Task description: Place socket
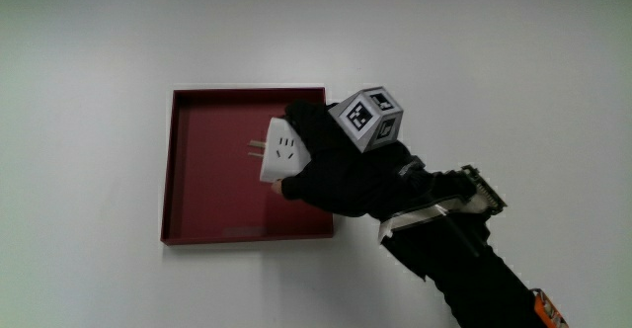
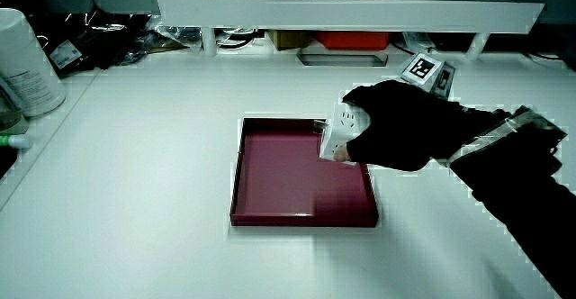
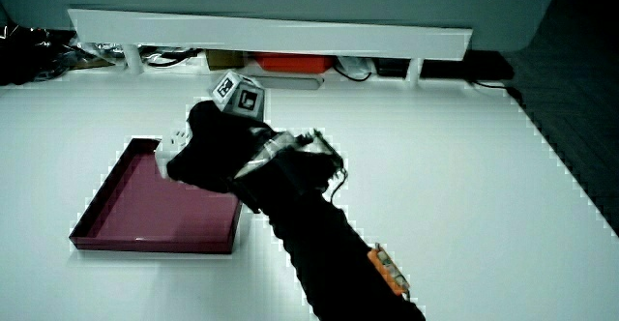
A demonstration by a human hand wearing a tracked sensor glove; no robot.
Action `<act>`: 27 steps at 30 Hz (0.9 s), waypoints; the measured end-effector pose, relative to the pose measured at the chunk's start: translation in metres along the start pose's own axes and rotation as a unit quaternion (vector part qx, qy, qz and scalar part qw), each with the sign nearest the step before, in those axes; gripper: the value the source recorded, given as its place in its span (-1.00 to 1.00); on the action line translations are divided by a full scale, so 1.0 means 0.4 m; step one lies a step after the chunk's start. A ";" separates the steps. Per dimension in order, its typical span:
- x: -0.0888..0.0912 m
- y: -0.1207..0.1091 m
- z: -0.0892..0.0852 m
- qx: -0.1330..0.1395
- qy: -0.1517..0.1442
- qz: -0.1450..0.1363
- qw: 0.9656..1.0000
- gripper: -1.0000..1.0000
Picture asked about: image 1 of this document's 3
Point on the person's right hand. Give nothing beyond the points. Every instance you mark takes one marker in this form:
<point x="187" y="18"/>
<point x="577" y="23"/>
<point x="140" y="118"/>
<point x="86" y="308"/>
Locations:
<point x="340" y="175"/>

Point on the white socket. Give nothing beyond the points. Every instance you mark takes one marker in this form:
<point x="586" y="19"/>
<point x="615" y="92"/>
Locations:
<point x="282" y="155"/>

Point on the person's right forearm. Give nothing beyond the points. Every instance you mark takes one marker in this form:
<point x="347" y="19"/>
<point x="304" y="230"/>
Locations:
<point x="464" y="264"/>

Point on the dark red square tray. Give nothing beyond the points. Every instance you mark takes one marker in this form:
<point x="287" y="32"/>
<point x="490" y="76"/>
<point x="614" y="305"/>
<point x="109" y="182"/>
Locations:
<point x="217" y="194"/>

